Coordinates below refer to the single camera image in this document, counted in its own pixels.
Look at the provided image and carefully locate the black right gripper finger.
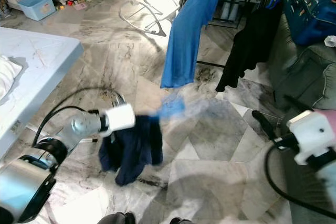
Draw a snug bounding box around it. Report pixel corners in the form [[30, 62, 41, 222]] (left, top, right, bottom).
[[284, 95, 316, 113], [253, 109, 282, 142]]

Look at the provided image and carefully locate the navy blue garment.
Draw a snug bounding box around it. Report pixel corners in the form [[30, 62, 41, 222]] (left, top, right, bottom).
[[98, 115, 165, 187]]

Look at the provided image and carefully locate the white cloth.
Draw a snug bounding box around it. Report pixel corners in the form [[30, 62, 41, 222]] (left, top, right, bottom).
[[0, 55, 17, 100]]

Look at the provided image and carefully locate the grey green sofa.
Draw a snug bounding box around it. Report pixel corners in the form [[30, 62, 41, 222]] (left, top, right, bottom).
[[268, 14, 336, 224]]

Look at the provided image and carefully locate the light blue folding table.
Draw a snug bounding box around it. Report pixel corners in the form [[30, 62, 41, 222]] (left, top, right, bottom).
[[0, 26, 85, 160]]

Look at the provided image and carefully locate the black garment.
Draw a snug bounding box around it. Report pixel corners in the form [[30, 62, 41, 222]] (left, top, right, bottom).
[[215, 3, 285, 93]]

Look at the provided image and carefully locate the blue storage crate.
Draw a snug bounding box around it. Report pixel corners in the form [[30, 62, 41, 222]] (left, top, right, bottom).
[[282, 0, 336, 47]]

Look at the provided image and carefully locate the light blue plastic bin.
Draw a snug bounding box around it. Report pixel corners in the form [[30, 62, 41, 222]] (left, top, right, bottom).
[[18, 0, 57, 22]]

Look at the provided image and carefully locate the bright blue garment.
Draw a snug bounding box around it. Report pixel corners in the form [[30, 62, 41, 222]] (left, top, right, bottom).
[[160, 0, 222, 89]]

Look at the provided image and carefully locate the left robot leg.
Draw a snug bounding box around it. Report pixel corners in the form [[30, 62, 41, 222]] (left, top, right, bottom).
[[97, 211, 136, 224]]

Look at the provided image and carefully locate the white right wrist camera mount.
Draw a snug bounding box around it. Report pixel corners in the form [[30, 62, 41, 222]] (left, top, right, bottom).
[[287, 110, 336, 167]]

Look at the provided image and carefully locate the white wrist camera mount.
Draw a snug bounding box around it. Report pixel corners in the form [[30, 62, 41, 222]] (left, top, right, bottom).
[[100, 103, 137, 138], [287, 110, 336, 167]]

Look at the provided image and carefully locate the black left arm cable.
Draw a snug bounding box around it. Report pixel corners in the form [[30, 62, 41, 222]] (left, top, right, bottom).
[[31, 88, 128, 147]]

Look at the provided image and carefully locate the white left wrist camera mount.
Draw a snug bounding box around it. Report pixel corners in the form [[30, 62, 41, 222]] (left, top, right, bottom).
[[100, 103, 137, 138]]

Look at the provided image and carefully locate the white tubular bouncer frame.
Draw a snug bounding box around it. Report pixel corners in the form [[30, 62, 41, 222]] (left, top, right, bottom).
[[118, 0, 182, 37]]

